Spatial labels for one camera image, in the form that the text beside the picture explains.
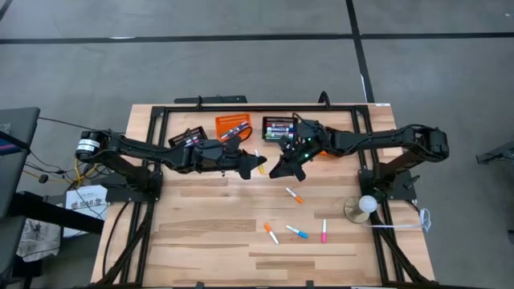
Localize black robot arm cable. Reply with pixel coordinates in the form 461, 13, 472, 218
230, 124, 254, 144

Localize patterned cloth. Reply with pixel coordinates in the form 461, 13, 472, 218
15, 218, 62, 263

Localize black bar device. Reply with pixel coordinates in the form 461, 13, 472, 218
173, 95, 248, 105

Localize white lamp cable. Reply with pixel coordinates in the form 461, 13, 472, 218
367, 207, 433, 234

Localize yellow cable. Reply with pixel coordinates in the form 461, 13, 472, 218
73, 158, 100, 186

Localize blue-capped white thin marker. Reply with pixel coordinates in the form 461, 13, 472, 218
285, 224, 309, 239

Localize grey side table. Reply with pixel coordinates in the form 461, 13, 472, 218
0, 106, 41, 218

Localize white paper sheet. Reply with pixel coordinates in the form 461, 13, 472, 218
63, 185, 109, 238

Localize red thin dry-erase marker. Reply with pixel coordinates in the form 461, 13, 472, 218
220, 125, 243, 140

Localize black slotted plastic basket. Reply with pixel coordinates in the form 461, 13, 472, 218
168, 126, 209, 149
262, 116, 299, 142

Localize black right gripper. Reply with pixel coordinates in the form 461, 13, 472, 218
267, 119, 335, 183

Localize brass lamp with white bulb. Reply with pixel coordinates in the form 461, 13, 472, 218
344, 194, 379, 225

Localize green thin marker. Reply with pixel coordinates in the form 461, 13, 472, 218
222, 122, 248, 140

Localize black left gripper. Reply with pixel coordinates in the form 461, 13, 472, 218
186, 138, 268, 181

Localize black-capped white thin marker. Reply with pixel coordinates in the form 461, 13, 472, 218
223, 123, 248, 138

